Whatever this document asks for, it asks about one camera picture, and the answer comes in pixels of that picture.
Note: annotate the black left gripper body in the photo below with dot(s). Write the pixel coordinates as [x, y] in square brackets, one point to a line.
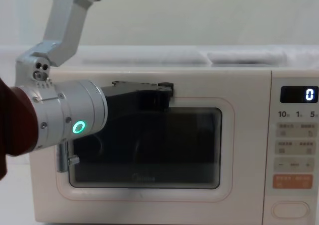
[122, 100]

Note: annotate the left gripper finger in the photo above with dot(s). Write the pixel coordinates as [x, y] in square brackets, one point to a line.
[165, 88]
[154, 101]

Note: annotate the cream microwave oven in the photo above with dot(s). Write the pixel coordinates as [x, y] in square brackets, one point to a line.
[162, 205]

